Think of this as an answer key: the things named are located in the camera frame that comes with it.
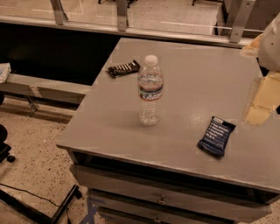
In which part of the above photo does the dark chocolate bar wrapper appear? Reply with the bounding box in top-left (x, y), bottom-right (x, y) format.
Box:
top-left (108, 60), bottom-right (140, 78)

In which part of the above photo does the white object on bench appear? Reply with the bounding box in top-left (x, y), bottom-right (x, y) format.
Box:
top-left (0, 63), bottom-right (11, 84)

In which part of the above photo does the clear plastic water bottle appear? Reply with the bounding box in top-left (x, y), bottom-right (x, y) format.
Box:
top-left (137, 55), bottom-right (164, 126)

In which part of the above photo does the black stand leg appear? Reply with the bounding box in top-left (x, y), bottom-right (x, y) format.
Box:
top-left (0, 184), bottom-right (83, 224)

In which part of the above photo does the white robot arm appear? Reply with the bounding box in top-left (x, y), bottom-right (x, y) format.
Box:
top-left (240, 13), bottom-right (280, 125)

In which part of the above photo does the grey drawer cabinet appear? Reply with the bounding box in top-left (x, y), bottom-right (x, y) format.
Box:
top-left (57, 38), bottom-right (280, 224)

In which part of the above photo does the black floor cable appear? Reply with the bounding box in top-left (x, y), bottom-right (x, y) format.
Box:
top-left (0, 182), bottom-right (61, 208)

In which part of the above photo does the black office chair base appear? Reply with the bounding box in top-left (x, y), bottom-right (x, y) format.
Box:
top-left (0, 91), bottom-right (17, 165)

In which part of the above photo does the grey low bench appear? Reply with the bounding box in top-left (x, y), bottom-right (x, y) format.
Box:
top-left (0, 73), bottom-right (91, 111)

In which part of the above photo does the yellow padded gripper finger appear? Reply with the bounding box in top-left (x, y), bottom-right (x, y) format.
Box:
top-left (244, 71), bottom-right (280, 125)

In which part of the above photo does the metal railing frame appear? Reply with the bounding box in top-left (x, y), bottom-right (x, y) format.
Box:
top-left (0, 0), bottom-right (262, 48)

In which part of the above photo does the blue snack bar packet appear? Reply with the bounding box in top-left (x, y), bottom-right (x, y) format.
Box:
top-left (197, 116), bottom-right (235, 157)

